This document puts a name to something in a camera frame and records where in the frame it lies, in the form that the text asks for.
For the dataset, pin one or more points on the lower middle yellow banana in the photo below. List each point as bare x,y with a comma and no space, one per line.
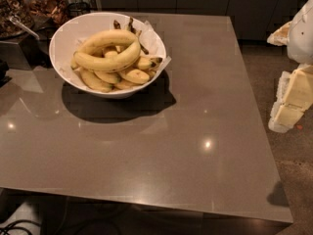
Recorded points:
109,77

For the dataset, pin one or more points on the top curved yellow banana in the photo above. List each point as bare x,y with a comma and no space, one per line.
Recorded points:
106,38

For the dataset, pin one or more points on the lower left yellow banana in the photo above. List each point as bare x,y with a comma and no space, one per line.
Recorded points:
94,82

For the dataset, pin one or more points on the small right banana black tip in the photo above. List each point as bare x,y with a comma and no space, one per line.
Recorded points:
145,63

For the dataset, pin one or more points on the metal scoop handle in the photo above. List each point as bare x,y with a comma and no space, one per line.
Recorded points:
16,21

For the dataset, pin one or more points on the right spotted yellow banana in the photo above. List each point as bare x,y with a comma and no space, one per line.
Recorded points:
134,75

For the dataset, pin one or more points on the long front yellow banana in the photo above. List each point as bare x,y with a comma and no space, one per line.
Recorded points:
118,62

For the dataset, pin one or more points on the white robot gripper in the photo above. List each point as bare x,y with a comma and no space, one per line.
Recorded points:
301,33

